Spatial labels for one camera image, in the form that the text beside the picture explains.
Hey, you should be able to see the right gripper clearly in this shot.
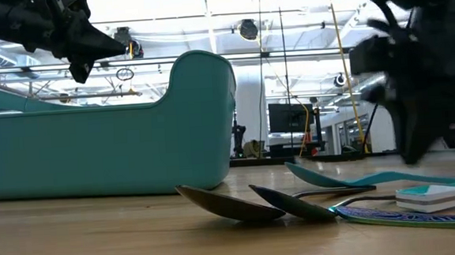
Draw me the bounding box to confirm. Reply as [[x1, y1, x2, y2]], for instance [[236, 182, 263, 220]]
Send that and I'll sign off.
[[346, 0, 455, 169]]

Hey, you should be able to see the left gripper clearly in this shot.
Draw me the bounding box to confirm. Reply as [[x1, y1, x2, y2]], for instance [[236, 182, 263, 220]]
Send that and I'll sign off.
[[8, 0, 130, 88]]

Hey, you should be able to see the iridescent spoon teal handle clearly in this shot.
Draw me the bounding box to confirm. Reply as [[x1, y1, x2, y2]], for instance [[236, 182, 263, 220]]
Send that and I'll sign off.
[[329, 197, 455, 240]]

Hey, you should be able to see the teal plastic bin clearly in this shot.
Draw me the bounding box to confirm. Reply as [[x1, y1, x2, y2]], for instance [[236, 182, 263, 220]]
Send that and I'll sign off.
[[0, 47, 243, 204]]

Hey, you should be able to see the teal plastic spoon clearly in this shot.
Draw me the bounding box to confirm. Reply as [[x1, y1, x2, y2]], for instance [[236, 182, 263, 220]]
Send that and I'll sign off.
[[284, 151, 455, 194]]

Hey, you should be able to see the purple iridescent spoon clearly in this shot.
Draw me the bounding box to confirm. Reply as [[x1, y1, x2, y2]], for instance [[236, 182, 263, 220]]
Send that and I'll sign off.
[[247, 175, 399, 227]]

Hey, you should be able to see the dark metal spoon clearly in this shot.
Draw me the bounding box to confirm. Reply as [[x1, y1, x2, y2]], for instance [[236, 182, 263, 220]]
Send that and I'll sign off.
[[174, 172, 379, 228]]

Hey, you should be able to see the round black ceiling fixture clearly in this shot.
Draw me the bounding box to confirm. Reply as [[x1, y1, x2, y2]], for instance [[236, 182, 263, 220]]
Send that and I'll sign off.
[[239, 17, 260, 41], [112, 24, 145, 60]]

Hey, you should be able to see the small round ceiling fixture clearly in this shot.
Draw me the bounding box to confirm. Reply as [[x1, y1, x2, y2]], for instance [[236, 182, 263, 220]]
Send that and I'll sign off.
[[333, 71, 348, 88]]

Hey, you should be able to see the black computer monitor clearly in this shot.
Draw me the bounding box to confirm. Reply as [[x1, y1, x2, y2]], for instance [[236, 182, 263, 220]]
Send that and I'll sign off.
[[267, 100, 317, 135]]

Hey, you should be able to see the black metal stand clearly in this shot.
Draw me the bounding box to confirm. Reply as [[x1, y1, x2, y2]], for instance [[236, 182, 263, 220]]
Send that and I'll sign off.
[[230, 110, 249, 159]]

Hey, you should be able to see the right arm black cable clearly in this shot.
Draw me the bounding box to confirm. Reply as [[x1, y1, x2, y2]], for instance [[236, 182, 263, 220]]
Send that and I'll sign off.
[[358, 102, 383, 154]]

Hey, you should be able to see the yellow cable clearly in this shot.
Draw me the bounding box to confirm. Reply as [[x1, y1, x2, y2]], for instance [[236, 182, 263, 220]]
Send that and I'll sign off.
[[325, 0, 370, 156]]

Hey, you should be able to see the black metal table frame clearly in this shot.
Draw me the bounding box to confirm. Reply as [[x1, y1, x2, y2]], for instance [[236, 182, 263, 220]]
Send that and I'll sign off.
[[228, 144, 455, 178]]

